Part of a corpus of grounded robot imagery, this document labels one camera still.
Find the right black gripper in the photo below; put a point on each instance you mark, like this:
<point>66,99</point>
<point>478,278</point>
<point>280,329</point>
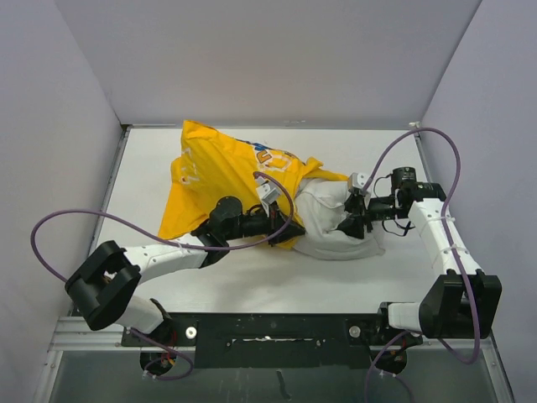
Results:
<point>353,226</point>

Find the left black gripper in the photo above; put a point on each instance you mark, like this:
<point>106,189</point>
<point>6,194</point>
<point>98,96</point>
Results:
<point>273,222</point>

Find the white pillow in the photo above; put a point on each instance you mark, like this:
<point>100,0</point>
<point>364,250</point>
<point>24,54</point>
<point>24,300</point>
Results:
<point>320,206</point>

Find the yellow printed pillowcase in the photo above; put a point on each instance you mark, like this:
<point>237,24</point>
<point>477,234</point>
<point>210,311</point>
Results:
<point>213,165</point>

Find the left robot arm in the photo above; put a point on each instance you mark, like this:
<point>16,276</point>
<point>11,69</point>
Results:
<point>103,287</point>

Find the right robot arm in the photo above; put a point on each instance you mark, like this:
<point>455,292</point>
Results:
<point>463,300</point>

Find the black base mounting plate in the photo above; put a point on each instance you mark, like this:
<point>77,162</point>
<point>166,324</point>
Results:
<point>277,341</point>

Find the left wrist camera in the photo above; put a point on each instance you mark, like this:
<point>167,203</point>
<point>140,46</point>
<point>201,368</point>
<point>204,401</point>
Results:
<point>267,191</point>

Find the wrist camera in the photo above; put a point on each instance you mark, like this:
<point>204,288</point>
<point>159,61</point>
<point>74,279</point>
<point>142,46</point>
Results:
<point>267,191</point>
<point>356,184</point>

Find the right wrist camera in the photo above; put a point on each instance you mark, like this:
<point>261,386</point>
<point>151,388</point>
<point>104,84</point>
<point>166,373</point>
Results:
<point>356,184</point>

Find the aluminium frame rail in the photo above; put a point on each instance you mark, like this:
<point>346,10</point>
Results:
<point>95,367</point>

